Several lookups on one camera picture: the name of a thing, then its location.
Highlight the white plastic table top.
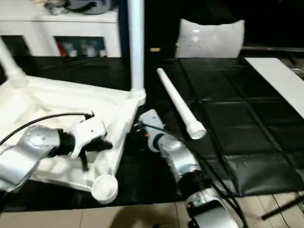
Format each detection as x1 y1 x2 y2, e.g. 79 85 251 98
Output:
0 75 147 205

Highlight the white plastic table leg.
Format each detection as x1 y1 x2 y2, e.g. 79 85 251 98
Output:
127 0 147 97
0 38 29 90
156 67 207 140

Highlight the black floor mat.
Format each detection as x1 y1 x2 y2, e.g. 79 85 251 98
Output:
0 56 304 212

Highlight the grey printed cushion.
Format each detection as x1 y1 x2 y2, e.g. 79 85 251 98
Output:
175 18 245 58

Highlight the white glass-door cabinet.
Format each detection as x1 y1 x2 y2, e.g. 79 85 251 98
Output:
0 9 122 57

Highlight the grey round bag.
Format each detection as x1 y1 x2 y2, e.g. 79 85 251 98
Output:
65 0 117 15

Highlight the white flat panel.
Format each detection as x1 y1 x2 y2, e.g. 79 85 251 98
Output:
244 57 304 119

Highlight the black metal stand leg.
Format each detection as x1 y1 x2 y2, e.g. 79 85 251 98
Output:
261 197 304 220

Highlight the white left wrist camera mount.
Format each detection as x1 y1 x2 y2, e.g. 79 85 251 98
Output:
70 116 107 160

